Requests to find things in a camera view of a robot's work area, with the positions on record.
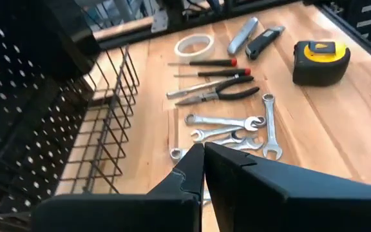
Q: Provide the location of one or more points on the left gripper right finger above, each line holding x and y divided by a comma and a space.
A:
301, 206

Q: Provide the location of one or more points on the black utility knife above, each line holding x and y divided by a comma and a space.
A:
259, 43

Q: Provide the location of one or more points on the light wooden desk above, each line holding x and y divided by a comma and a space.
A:
124, 28

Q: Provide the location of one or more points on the silver utility knife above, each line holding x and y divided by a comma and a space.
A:
241, 35

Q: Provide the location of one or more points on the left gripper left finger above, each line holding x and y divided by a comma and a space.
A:
124, 216

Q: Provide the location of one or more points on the white tape roll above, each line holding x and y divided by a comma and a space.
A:
192, 57

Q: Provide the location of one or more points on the black side cart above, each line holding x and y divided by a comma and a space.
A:
349, 13

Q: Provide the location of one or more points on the red-capped black screwdriver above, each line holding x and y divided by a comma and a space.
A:
221, 73
211, 62

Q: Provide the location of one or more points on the black plastic bin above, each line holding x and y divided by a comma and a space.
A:
69, 32

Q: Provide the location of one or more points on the black rounded object at right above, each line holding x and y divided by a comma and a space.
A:
314, 71

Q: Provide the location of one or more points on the black metal pegboard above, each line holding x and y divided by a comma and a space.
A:
11, 96

